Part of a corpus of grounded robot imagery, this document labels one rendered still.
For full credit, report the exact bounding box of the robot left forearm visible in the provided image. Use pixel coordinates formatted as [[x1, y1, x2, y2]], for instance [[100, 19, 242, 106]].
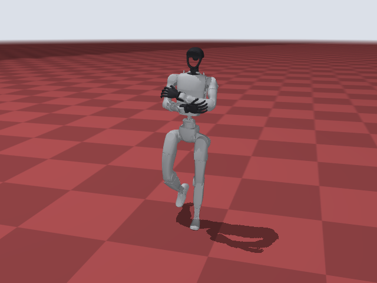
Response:
[[178, 93, 214, 107]]

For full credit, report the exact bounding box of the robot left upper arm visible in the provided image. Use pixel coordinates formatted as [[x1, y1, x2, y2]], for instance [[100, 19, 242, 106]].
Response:
[[204, 77, 218, 111]]

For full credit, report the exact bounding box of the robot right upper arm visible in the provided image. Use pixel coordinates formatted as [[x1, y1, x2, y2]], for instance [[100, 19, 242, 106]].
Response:
[[164, 74, 179, 101]]

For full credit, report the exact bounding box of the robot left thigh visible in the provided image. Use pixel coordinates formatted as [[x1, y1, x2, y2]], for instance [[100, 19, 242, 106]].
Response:
[[193, 133, 211, 187]]

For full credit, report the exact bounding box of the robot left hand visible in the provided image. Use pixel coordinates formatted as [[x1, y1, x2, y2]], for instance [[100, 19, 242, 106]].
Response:
[[160, 85, 184, 102]]

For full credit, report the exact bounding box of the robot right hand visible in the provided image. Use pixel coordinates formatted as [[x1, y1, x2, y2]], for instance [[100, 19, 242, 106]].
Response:
[[179, 98, 208, 114]]

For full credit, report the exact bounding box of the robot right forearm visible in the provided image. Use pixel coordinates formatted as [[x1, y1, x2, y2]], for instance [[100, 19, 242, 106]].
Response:
[[162, 99, 185, 113]]

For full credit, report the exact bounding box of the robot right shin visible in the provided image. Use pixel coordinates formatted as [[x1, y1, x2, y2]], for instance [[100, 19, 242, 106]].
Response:
[[163, 176, 184, 194]]

